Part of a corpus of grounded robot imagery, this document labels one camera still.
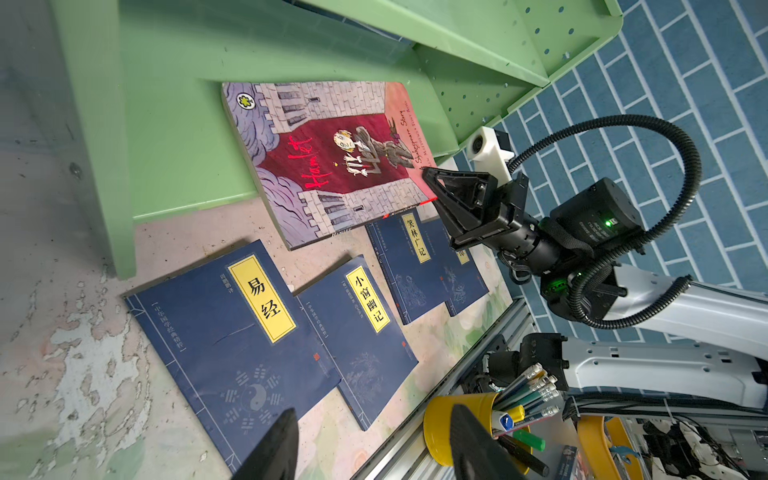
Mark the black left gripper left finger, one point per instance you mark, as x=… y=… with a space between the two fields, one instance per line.
x=276 y=455

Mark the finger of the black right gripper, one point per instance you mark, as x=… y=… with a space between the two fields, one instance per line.
x=464 y=201

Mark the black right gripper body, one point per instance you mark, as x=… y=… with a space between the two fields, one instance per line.
x=517 y=237

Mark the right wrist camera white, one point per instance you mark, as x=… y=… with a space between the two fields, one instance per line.
x=490 y=151

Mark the green wooden shelf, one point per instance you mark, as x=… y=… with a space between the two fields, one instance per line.
x=179 y=106

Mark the blue book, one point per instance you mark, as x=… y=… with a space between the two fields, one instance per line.
x=461 y=280
x=410 y=253
x=361 y=334
x=238 y=345

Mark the yellow pen cup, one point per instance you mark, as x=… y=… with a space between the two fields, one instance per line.
x=436 y=423

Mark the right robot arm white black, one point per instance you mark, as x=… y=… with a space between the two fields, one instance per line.
x=693 y=338

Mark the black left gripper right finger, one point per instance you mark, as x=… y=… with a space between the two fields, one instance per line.
x=474 y=453

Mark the red pink Hamlet book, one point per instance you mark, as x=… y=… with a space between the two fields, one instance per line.
x=330 y=156

